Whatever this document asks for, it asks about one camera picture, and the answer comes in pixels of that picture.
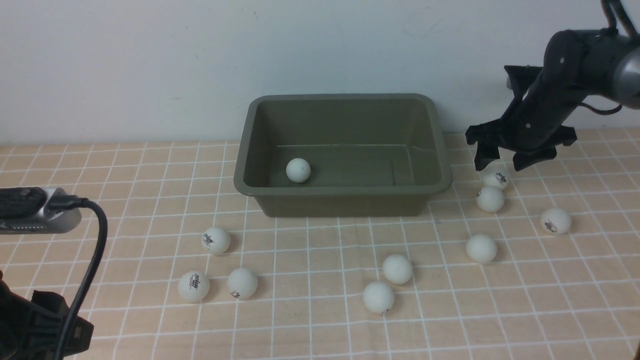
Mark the white ball plain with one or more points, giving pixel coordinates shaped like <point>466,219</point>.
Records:
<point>242,283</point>
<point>481,248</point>

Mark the white ball upper left group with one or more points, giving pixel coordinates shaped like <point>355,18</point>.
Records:
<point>215,241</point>

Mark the olive plastic bin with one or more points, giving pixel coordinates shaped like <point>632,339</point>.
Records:
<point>371,155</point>

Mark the checkered beige tablecloth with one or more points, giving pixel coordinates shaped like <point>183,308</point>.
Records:
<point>573,296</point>

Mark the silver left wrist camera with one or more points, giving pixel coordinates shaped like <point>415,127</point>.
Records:
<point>35,210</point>

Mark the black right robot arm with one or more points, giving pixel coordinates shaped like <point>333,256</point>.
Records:
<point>598,69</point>

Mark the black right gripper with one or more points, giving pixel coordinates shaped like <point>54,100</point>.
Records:
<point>532,124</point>

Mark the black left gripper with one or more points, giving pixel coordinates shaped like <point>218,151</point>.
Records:
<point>31,329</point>

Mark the white ball logo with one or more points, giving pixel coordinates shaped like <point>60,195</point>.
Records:
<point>556,221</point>
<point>496,176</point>
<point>193,286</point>

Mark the white ball logo top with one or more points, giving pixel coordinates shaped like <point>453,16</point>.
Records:
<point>496,176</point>

